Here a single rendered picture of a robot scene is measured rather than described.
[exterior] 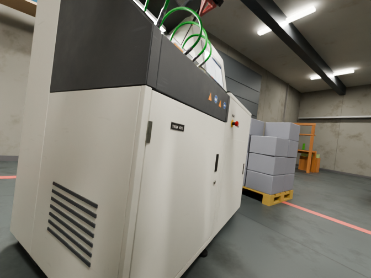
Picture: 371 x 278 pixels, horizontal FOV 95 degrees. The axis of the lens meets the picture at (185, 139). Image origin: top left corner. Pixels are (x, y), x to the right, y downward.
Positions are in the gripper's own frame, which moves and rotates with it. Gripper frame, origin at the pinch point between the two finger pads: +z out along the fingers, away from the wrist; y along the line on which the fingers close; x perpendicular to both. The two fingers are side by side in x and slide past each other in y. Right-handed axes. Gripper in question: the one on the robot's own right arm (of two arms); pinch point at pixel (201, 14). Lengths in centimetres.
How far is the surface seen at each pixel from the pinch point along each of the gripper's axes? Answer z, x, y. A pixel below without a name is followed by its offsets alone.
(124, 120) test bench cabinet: 32, 33, -45
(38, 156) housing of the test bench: 83, 47, -22
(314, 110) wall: -39, -934, 191
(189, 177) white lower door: 46, 3, -58
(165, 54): 14.1, 25.7, -34.1
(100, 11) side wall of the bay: 19.5, 38.3, -7.1
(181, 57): 13.5, 18.2, -30.7
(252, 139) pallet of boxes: 63, -164, -2
